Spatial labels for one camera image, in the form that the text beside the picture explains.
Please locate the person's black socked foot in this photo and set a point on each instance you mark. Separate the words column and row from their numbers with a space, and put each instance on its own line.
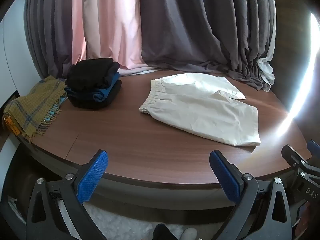
column 163, row 232

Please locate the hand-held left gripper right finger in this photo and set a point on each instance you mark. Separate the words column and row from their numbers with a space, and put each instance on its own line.
column 225, row 175

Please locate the narrow grey curtain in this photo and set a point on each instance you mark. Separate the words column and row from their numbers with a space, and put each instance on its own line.
column 50, row 25

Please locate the pale grey slipper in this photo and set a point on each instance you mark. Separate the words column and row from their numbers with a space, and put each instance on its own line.
column 188, row 233

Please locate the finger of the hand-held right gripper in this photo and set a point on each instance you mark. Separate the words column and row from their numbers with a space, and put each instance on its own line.
column 291, row 153
column 313, row 145

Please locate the orange plastic clip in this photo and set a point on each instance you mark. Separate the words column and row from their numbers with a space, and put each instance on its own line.
column 11, row 125

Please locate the white sheer curtain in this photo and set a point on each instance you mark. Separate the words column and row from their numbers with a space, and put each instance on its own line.
column 266, row 71

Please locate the white cabinet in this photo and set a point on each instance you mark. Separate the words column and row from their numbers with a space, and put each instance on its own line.
column 17, row 55

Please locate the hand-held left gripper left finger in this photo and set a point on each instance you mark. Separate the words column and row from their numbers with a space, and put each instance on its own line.
column 93, row 175

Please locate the pink curtain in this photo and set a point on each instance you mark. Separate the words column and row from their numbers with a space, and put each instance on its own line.
column 107, row 22

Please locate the yellow plaid fringed scarf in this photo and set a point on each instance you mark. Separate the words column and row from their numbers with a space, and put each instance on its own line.
column 32, row 105

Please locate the wide grey curtain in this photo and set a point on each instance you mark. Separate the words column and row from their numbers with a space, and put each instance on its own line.
column 195, row 22

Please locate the white furry rug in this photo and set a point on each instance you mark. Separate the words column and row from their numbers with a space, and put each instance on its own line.
column 120, row 222

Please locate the white pants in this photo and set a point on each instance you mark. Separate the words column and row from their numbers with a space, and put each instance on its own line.
column 200, row 105

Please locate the black folded garment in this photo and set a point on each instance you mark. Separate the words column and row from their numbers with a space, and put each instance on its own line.
column 92, row 73
column 100, row 103

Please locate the blue folded garment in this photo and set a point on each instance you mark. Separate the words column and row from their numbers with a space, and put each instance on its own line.
column 105, row 91

